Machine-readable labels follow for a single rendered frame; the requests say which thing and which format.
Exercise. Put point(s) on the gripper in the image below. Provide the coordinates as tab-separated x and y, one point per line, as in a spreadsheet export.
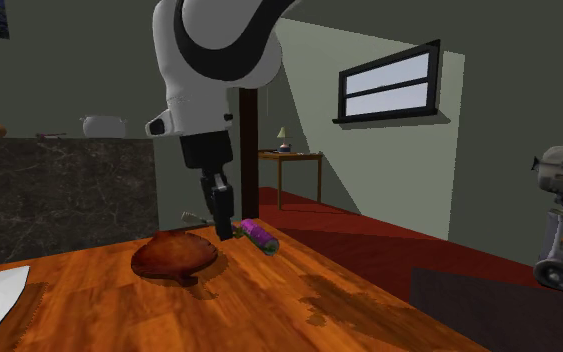
208	150

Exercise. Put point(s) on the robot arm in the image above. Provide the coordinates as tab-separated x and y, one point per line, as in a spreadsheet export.
198	92

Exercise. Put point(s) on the purple cylindrical bottle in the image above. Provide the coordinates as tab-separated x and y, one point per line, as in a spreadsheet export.
259	236

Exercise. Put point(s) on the wooden side table with lamp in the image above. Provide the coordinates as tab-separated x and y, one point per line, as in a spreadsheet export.
290	156

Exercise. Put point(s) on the white lidded pot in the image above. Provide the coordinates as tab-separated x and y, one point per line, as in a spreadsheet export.
104	126

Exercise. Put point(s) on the dark marble counter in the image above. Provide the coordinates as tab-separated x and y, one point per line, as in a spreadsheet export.
61	195

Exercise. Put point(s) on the dark slender utensil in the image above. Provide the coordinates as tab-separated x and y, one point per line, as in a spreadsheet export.
49	135

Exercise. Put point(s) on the black-framed window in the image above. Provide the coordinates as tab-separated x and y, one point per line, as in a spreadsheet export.
388	83

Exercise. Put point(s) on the dark brown wooden post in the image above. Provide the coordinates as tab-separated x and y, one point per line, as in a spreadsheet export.
249	156

